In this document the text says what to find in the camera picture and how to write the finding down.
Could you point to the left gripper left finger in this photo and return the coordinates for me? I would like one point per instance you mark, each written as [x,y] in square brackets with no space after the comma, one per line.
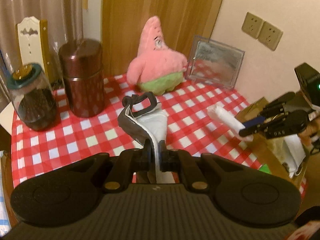
[126,164]

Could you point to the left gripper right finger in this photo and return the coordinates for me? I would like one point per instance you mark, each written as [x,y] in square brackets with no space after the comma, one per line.
[181,162]

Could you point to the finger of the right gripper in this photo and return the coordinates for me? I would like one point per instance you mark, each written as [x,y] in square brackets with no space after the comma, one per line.
[276,127]
[276,107]

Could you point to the white grey sock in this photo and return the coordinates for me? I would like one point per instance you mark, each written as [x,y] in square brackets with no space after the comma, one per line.
[144,120]

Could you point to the brown cardboard box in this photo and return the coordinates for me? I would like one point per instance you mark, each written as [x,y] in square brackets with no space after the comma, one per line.
[264,149]

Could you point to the red white checkered tablecloth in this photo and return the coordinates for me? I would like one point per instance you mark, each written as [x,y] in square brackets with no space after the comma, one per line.
[189,128]

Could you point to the pink starfish plush toy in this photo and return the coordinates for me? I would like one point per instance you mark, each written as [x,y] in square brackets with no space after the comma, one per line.
[156,68]

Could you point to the clear jar with green lid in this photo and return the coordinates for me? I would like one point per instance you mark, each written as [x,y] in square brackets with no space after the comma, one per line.
[32,96]

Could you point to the dark red cylindrical canister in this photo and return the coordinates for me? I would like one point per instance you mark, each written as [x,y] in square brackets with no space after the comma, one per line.
[82,70]

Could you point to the sheer grey curtain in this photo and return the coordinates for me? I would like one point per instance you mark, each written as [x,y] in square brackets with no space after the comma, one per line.
[64,24]

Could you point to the gold wall socket plate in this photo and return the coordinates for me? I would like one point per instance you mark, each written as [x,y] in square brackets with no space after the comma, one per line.
[252,25]

